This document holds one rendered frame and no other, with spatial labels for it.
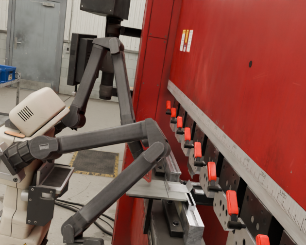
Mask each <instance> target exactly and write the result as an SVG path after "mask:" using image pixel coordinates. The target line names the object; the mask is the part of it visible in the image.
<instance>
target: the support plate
mask: <svg viewBox="0 0 306 245"><path fill-rule="evenodd" d="M168 183H171V184H181V183H179V182H170V181H168ZM166 188H167V186H166ZM166 188H165V184H164V181H161V180H152V181H151V182H149V183H148V182H147V181H146V180H145V179H143V178H142V179H141V180H140V181H138V182H137V183H136V184H135V185H134V186H133V187H132V188H131V189H130V190H128V191H127V192H126V195H129V196H138V197H147V198H157V199H166V200H176V201H185V202H186V201H187V199H186V196H185V194H184V192H170V191H168V189H167V191H166ZM167 192H168V195H169V198H168V195H167Z"/></svg>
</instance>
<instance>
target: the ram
mask: <svg viewBox="0 0 306 245"><path fill-rule="evenodd" d="M183 30H186V33H185V38H184V44H183V50H182V51H181V50H180V46H181V40H182V35H183ZM187 30H189V31H188V36H187V42H186V43H185V39H186V34H187ZM190 30H193V34H192V40H191V45H190V51H189V52H187V44H188V38H189V32H190ZM184 45H186V49H185V52H184ZM169 80H170V81H171V82H172V83H173V84H174V85H175V86H176V87H177V88H178V89H180V90H181V91H182V92H183V93H184V94H185V95H186V96H187V97H188V98H189V99H190V100H191V101H192V102H193V103H194V104H195V105H196V106H197V107H198V108H199V109H200V110H201V111H202V112H203V113H204V114H205V115H206V116H207V117H208V118H209V119H210V120H211V121H212V122H213V123H214V124H215V125H216V126H217V127H218V128H219V129H220V130H221V131H222V132H223V133H224V134H225V135H226V136H227V137H228V138H230V139H231V140H232V141H233V142H234V143H235V144H236V145H237V146H238V147H239V148H240V149H241V150H242V151H243V152H244V153H245V154H246V155H247V156H248V157H249V158H250V159H251V160H252V161H253V162H254V163H255V164H256V165H257V166H258V167H259V168H260V169H261V170H263V171H264V172H265V173H266V174H267V175H268V176H269V177H270V178H271V179H272V180H273V181H274V182H275V183H276V184H277V185H278V186H279V187H280V188H281V189H282V190H283V191H284V192H285V193H286V194H287V195H288V196H289V197H290V198H291V199H292V200H293V201H294V202H295V203H297V204H298V205H299V206H300V207H301V208H302V209H303V210H304V211H305V212H306V0H182V2H181V8H180V14H179V20H178V26H177V32H176V38H175V44H174V50H173V56H172V62H171V68H170V76H169ZM167 89H168V90H169V91H170V92H171V93H172V95H173V96H174V97H175V98H176V100H177V101H178V102H179V103H180V104H181V106H182V107H183V108H184V109H185V110H186V112H187V113H188V114H189V115H190V116H191V118H192V119H193V120H194V121H195V122H196V124H197V125H198V126H199V127H200V128H201V129H202V130H203V132H204V133H205V134H206V135H207V136H208V138H209V139H210V140H211V141H212V142H213V144H214V145H215V146H216V147H217V148H218V150H219V151H220V152H221V153H222V154H223V156H224V157H225V158H226V159H227V160H228V162H229V163H230V164H231V165H232V166H233V168H234V169H235V170H236V171H237V173H238V174H239V175H240V176H241V177H242V179H243V180H244V181H245V182H246V183H247V185H248V186H249V187H250V188H251V189H252V191H253V192H254V193H255V194H256V195H257V197H258V198H259V199H260V200H261V201H262V203H263V204H264V205H265V206H266V207H267V209H268V210H269V211H270V212H271V213H272V215H273V216H274V217H275V218H276V219H277V221H278V222H279V223H280V224H281V225H282V227H283V228H284V229H285V230H286V231H287V233H288V234H289V235H290V236H291V237H292V239H293V240H294V241H295V242H296V243H297V245H306V234H305V233H304V232H303V231H302V230H301V229H300V228H299V227H298V226H297V224H296V223H295V222H294V221H293V220H292V219H291V218H290V217H289V216H288V215H287V214H286V212H285V211H284V210H283V209H282V208H281V207H280V206H279V205H278V204H277V203H276V201H275V200H274V199H273V198H272V197H271V196H270V195H269V194H268V193H267V192H266V191H265V189H264V188H263V187H262V186H261V185H260V184H259V183H258V182H257V181H256V180H255V179H254V177H253V176H252V175H251V174H250V173H249V172H248V171H247V170H246V169H245V168H244V167H243V165H242V164H241V163H240V162H239V161H238V160H237V159H236V158H235V157H234V156H233V155H232V153H231V152H230V151H229V150H228V149H227V148H226V147H225V146H224V145H223V144H222V142H221V141H220V140H219V139H218V138H217V137H216V136H215V135H214V134H213V133H212V132H211V130H210V129H209V128H208V127H207V126H206V125H205V124H204V123H203V122H202V121H201V120H200V118H199V117H198V116H197V115H196V114H195V113H194V112H193V111H192V110H191V109H190V108H189V106H188V105H187V104H186V103H185V102H184V101H183V100H182V99H181V98H180V97H179V96H178V94H177V93H176V92H175V91H174V90H173V89H172V88H171V87H170V86H169V85H168V87H167Z"/></svg>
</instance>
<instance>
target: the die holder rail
mask: <svg viewBox="0 0 306 245"><path fill-rule="evenodd" d="M161 161H162V164H163V168H164V171H165V180H166V179H167V181H170V182H179V176H180V175H181V171H180V169H179V166H178V164H177V162H176V159H175V157H174V155H173V152H172V150H171V152H170V154H169V155H168V156H167V157H166V158H162V159H161Z"/></svg>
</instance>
